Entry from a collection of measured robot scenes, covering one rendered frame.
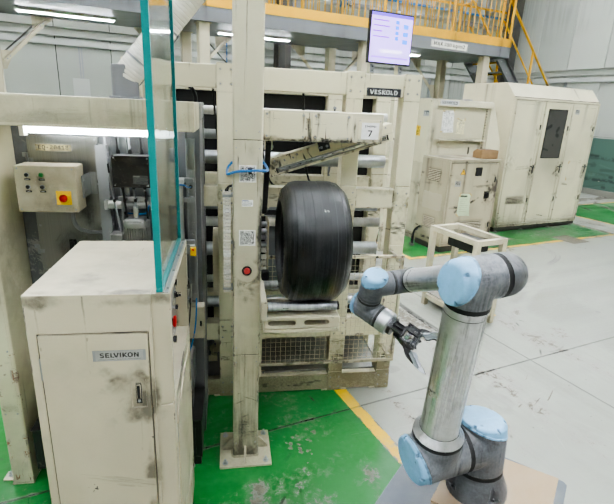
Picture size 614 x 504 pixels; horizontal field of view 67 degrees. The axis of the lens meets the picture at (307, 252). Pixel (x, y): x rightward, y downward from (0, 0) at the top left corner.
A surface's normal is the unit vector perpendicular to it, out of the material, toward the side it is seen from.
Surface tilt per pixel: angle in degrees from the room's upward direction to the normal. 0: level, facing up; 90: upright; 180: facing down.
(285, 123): 90
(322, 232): 66
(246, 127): 90
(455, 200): 90
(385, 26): 90
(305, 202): 38
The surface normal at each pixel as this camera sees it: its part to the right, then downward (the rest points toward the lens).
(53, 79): 0.44, 0.29
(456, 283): -0.93, -0.01
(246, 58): 0.16, 0.30
